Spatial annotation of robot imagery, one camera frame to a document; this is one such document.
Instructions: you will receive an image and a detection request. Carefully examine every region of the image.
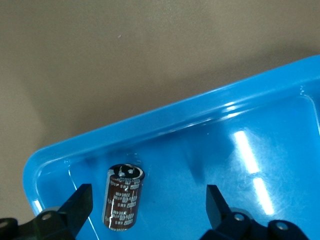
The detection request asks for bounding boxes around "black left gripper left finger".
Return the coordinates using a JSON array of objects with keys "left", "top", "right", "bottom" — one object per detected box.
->
[{"left": 0, "top": 183, "right": 94, "bottom": 240}]

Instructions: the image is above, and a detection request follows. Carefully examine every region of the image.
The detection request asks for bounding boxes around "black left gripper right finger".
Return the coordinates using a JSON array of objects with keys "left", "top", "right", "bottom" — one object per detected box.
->
[{"left": 199, "top": 184, "right": 313, "bottom": 240}]

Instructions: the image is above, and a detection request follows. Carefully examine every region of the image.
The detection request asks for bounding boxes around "dark brown electrolytic capacitor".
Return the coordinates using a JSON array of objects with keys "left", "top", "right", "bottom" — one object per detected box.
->
[{"left": 101, "top": 162, "right": 146, "bottom": 230}]

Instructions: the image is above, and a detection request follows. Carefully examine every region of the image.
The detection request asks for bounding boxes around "blue plastic tray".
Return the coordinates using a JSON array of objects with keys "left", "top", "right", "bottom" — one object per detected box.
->
[{"left": 23, "top": 53, "right": 320, "bottom": 240}]

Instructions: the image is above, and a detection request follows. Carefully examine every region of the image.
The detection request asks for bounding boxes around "brown table mat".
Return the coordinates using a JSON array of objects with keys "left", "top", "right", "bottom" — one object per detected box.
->
[{"left": 0, "top": 0, "right": 320, "bottom": 221}]

